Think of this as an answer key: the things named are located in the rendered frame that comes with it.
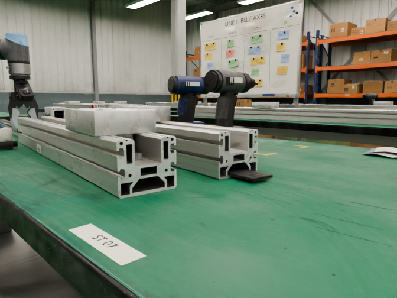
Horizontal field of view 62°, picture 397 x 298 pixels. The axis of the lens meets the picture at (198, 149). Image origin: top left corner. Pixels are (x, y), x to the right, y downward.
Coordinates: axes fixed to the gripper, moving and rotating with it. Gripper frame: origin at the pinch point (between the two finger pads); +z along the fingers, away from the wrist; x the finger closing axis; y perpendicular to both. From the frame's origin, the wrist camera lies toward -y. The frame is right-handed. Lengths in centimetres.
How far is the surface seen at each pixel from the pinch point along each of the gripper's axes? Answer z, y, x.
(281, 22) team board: -94, 103, -276
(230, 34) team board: -91, 176, -268
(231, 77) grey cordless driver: -17, -77, -36
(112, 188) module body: 2, -95, 5
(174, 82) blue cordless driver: -16, -51, -35
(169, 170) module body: 0, -97, -3
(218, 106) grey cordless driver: -9, -74, -34
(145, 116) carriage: -8, -90, -3
